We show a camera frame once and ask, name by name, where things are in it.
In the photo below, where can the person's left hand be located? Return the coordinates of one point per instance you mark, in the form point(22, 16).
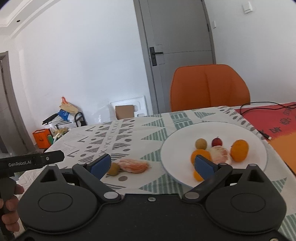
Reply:
point(12, 205)

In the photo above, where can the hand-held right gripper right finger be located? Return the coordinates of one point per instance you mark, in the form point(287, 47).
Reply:
point(204, 167)

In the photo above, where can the white shallow bowl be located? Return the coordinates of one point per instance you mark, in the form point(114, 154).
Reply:
point(180, 148)

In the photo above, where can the grey door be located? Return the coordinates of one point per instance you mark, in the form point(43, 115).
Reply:
point(180, 46)

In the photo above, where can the brown round fruit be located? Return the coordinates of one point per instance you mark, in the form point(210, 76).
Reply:
point(201, 143)
point(113, 169)

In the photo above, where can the small white wall switch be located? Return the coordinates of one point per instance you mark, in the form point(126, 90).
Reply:
point(214, 24)

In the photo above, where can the white bag with yellowish contents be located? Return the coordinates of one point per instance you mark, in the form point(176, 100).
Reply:
point(59, 134)

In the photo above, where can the small peeled pomelo piece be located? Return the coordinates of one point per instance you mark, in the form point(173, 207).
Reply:
point(221, 156)

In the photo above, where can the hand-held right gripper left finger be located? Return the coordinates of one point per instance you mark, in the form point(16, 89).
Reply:
point(100, 165)

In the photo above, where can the orange chair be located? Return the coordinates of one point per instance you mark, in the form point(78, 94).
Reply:
point(208, 88)

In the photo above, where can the red lychee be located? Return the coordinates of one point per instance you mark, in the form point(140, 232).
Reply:
point(216, 141)

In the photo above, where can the small tangerine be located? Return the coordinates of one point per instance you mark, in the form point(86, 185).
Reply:
point(197, 176)

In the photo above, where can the brown paper bag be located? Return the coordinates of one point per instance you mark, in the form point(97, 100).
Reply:
point(68, 105)

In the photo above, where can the patterned white tablecloth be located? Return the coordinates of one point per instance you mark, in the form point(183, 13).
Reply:
point(138, 129)

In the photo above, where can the blue white bag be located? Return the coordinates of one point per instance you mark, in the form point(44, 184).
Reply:
point(66, 115)

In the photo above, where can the cardboard box in white frame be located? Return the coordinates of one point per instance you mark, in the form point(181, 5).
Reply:
point(138, 104)

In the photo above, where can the black metal rack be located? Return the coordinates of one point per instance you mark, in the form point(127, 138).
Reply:
point(79, 119)

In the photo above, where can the grey door frame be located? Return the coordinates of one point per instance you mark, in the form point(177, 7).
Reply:
point(9, 104)

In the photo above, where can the black folded umbrella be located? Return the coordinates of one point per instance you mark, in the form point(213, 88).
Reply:
point(50, 118)

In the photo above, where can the orange box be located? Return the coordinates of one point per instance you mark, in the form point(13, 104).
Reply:
point(41, 139)

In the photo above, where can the red orange cloth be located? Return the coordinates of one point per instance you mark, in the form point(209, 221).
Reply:
point(277, 125)

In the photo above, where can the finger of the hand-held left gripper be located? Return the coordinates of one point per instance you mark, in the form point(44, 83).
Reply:
point(52, 157)

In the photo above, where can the large orange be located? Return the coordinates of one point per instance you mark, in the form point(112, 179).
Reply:
point(201, 154)
point(239, 150)

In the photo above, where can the large peeled pomelo piece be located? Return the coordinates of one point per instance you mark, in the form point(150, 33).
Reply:
point(134, 166)

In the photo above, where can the brown cardboard box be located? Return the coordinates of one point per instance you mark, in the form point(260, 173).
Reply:
point(124, 112)

